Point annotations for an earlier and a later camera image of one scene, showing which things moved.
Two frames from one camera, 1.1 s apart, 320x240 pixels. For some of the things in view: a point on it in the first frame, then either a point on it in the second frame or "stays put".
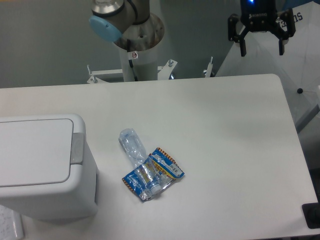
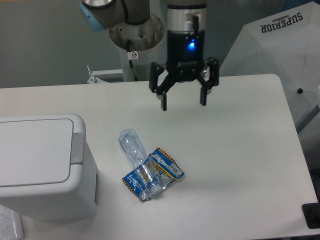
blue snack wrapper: (167, 170) stays put
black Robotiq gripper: (260, 16) -> (185, 60)
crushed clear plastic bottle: (146, 172) stays put
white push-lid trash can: (46, 172) stays put
